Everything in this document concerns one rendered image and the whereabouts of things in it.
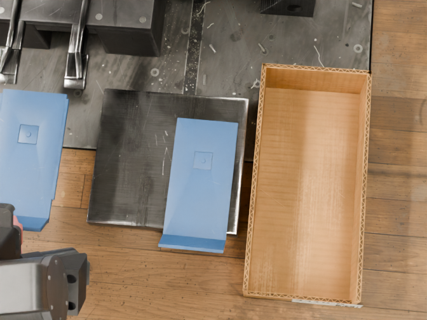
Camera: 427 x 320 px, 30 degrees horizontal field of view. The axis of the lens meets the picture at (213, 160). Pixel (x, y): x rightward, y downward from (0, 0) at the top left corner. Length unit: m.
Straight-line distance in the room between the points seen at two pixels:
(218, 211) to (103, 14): 0.25
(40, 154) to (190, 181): 0.17
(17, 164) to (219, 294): 0.26
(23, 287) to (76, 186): 0.34
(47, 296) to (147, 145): 0.33
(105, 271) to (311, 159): 0.27
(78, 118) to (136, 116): 0.08
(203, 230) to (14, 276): 0.31
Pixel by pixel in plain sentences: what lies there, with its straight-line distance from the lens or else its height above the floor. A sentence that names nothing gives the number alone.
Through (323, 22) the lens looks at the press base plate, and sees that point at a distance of 0.98.
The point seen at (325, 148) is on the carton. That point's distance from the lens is 0.92.
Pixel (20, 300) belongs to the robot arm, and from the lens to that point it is 0.62.
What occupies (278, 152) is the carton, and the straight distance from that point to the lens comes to 0.92.
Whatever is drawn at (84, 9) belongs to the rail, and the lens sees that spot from 0.91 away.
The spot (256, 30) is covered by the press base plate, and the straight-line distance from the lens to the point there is 0.98.
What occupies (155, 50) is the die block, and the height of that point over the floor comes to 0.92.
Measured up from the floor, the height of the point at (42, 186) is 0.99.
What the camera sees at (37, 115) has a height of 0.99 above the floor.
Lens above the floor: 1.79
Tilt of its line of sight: 75 degrees down
